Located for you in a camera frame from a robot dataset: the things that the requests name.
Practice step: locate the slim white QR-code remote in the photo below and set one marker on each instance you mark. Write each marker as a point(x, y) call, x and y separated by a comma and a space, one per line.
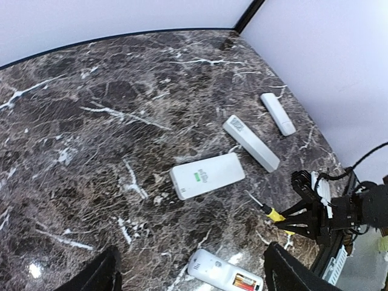
point(251, 143)

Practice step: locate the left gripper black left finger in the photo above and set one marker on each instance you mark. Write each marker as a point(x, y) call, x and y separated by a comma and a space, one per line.
point(102, 273)

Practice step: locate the white slotted cable duct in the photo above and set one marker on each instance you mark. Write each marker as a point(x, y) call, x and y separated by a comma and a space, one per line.
point(335, 267)

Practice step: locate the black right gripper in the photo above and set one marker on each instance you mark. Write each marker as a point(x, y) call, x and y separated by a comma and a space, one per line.
point(368, 207)

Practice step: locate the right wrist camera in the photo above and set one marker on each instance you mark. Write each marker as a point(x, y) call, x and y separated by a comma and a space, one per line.
point(308, 187)

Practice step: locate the small white remote near wall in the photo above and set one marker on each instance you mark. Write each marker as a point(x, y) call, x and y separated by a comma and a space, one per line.
point(278, 114)

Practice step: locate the black enclosure frame post right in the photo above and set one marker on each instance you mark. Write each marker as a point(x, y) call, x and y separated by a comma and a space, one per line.
point(248, 15)

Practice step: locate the yellow handled screwdriver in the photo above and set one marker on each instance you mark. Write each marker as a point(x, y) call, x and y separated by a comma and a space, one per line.
point(270, 212)

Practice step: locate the white remote with battery bay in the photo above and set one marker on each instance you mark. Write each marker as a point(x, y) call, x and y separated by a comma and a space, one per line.
point(212, 270)

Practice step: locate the wide white remote control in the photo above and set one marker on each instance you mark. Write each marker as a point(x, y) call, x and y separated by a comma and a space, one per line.
point(206, 175)

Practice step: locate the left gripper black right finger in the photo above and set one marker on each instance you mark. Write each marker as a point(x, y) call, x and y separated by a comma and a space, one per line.
point(284, 272)

